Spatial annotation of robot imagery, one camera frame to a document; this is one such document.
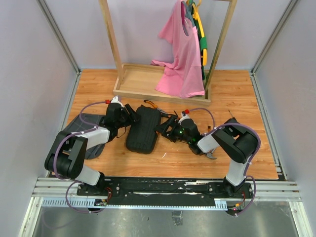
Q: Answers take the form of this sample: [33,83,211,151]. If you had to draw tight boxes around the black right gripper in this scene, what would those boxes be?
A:
[154,116,191,144]

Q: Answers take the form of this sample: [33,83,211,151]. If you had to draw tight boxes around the black plastic tool case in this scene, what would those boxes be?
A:
[125,105,161,154]

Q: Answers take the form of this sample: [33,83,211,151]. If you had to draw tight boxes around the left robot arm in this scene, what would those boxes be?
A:
[44,96,141,196]

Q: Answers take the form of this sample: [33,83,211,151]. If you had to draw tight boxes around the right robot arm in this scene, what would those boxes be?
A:
[155,112,261,198]

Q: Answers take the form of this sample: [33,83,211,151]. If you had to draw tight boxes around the orange black pliers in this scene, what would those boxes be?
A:
[143,100,169,118]

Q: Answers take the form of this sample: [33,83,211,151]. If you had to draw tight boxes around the wooden clothes rack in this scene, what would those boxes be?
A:
[99,0,237,106]

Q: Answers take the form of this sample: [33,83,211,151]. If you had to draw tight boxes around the claw hammer black grip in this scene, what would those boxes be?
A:
[205,148,217,159]

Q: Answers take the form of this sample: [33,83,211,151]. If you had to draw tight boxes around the pink t-shirt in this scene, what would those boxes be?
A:
[152,0,205,98]

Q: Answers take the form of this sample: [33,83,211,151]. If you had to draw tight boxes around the dark grey folded cloth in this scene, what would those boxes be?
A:
[63,113,109,159]

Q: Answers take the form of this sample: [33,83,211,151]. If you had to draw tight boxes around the green yellow hangers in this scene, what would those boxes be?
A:
[186,0,208,81]

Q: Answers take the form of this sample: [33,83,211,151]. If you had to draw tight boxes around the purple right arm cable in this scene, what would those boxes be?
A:
[189,108,261,218]

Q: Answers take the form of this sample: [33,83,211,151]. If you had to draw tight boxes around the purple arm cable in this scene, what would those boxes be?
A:
[189,108,261,218]
[53,100,117,214]

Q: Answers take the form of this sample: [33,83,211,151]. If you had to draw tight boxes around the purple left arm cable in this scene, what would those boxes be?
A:
[53,100,117,214]

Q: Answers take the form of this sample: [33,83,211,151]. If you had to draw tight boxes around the grey cable duct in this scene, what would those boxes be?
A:
[42,197,228,211]

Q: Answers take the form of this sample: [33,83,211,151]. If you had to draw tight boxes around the right aluminium frame post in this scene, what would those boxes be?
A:
[250,0,301,75]

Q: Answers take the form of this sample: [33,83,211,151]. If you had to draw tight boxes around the aluminium frame post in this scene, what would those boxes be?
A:
[36,0,81,75]
[250,0,301,75]

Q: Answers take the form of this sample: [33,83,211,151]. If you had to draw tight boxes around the left aluminium frame post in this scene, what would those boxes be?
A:
[36,0,81,75]

